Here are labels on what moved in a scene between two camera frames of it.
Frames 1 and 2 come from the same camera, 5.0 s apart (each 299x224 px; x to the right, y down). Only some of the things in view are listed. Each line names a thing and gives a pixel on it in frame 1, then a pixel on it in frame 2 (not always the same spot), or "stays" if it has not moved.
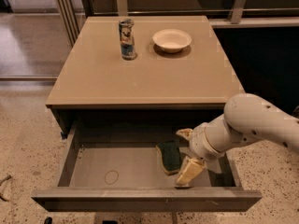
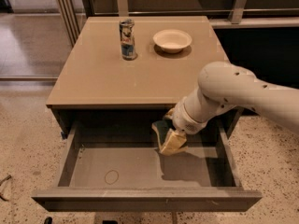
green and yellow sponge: x=170 y=157 → x=161 y=129
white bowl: x=172 y=40 stays
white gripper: x=199 y=143 → x=183 y=120
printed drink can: x=126 y=28 stays
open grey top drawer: x=115 y=167 stays
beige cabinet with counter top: x=144 y=69 stays
